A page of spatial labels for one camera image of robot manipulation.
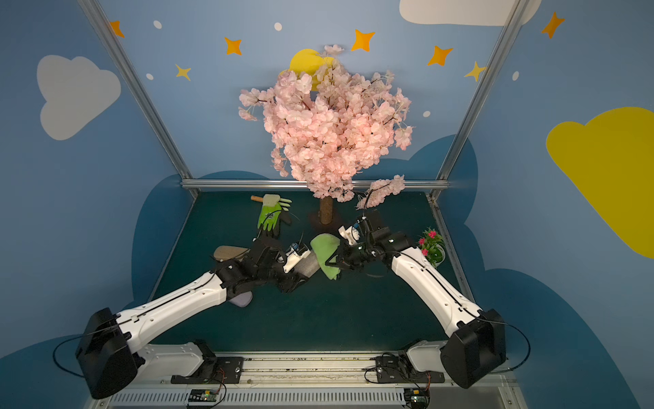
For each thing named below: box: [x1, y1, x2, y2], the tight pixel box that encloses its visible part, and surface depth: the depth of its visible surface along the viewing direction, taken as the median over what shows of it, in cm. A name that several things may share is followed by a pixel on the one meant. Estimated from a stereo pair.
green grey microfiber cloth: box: [310, 233, 341, 281], surface depth 75 cm
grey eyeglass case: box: [293, 250, 322, 278], surface depth 77 cm
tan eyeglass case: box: [213, 245, 249, 262], surface depth 100 cm
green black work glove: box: [257, 193, 293, 231], surface depth 116 cm
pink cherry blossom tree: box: [238, 45, 414, 225], surface depth 70 cm
